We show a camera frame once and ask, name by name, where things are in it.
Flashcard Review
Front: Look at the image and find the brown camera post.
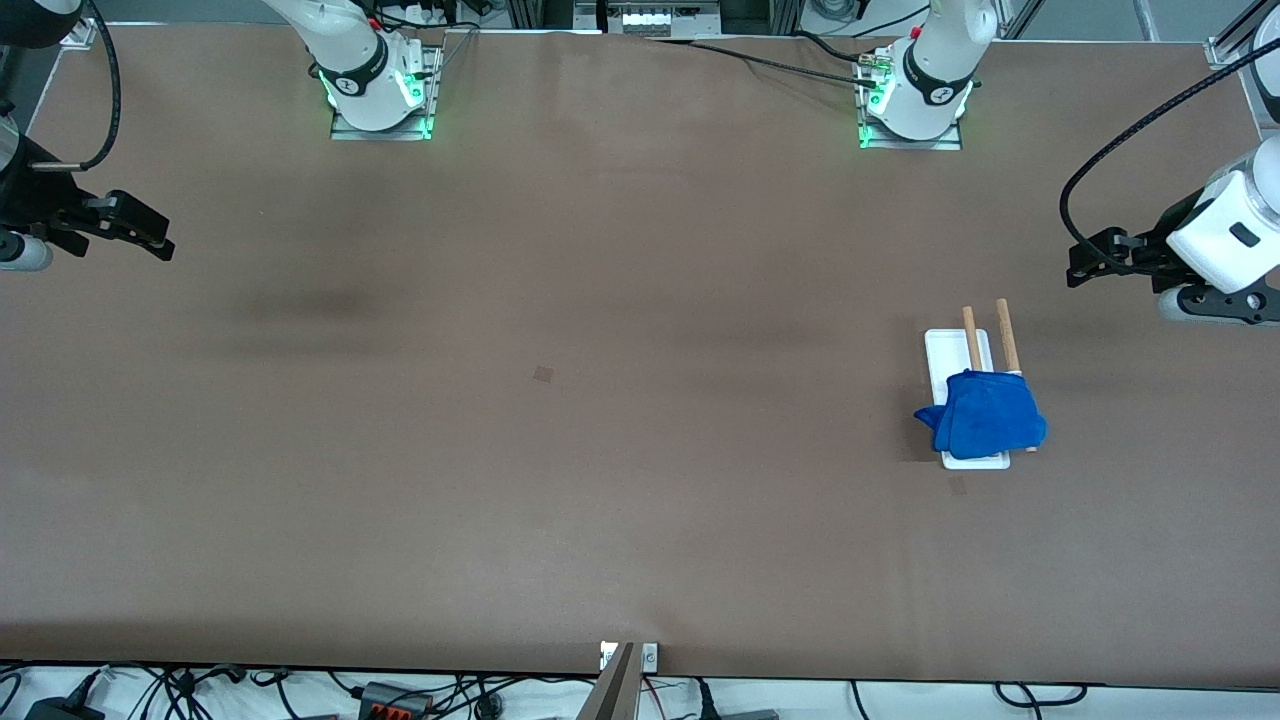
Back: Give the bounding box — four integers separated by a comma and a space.
576, 642, 642, 720

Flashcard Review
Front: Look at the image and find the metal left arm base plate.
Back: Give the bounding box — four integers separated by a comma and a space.
855, 58, 964, 152

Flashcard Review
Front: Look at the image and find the aluminium frame profile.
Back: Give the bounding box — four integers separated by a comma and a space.
1214, 0, 1280, 57

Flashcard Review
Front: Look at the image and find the black and orange connector box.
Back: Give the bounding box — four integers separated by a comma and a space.
357, 681, 434, 720

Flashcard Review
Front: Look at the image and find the white rack with wooden bars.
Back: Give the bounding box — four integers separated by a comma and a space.
923, 298, 1038, 471

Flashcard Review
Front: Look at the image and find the white power strip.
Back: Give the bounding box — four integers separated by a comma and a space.
599, 0, 723, 37

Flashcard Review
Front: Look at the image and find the long black table cable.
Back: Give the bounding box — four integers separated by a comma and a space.
640, 34, 887, 92

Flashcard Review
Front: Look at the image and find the white metal camera bracket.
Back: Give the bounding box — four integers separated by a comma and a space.
598, 641, 660, 674

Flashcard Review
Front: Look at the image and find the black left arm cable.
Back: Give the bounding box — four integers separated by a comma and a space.
1059, 38, 1280, 274

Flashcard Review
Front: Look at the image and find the blue microfibre towel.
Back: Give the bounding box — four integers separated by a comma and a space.
912, 368, 1049, 462

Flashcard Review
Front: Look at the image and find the black power adapter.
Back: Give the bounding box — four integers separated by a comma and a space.
24, 696, 107, 720

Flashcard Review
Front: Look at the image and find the black looped floor cable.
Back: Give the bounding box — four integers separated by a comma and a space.
993, 682, 1090, 708

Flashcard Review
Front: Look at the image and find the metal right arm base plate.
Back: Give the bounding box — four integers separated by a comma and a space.
329, 44, 442, 142

